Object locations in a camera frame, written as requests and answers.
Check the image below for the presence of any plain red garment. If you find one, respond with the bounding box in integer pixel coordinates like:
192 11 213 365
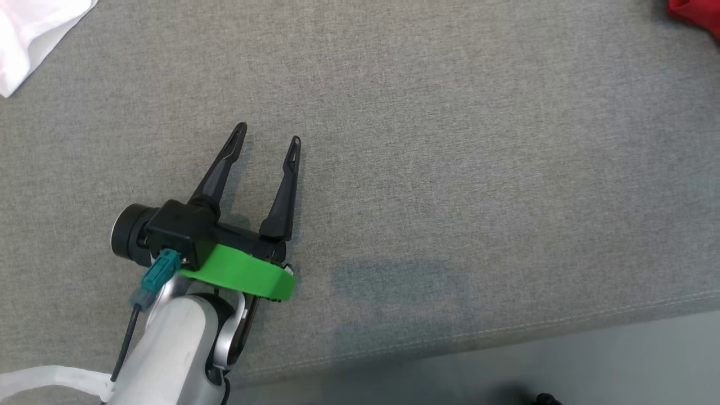
667 0 720 41

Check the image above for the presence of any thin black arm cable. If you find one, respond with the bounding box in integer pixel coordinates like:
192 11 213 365
110 304 142 383

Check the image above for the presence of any teal camera cable connector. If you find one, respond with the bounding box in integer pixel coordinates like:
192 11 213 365
132 249 182 311

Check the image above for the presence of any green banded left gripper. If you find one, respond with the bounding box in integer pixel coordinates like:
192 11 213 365
180 122 302 302

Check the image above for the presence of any white garment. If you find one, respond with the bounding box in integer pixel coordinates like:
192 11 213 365
0 0 99 99

